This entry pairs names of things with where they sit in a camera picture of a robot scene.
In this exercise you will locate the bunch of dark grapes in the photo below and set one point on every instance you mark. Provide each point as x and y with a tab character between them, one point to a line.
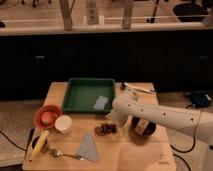
105	129

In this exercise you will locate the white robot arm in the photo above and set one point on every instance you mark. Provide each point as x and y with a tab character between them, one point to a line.
198	124

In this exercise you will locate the light blue cloth in tray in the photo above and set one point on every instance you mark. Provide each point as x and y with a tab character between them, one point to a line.
100	103

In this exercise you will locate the green plastic tray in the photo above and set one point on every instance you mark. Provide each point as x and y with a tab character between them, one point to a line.
81	94

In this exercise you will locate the brown sponge block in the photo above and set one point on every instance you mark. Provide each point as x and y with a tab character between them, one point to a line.
141	126

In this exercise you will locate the white cup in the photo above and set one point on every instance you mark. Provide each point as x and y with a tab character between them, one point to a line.
63	124

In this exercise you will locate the black bowl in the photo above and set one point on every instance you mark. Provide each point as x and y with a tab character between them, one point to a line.
150	129

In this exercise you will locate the blue triangular cloth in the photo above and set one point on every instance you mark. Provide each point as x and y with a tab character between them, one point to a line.
87	148

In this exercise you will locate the orange bowl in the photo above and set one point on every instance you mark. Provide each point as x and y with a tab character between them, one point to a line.
46	116

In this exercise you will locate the silver fork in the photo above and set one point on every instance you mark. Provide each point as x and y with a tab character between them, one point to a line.
58	153

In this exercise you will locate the small black dish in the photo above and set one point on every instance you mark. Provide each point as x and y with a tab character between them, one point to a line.
38	143

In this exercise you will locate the dark blue object on floor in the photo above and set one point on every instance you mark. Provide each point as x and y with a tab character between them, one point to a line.
199	99

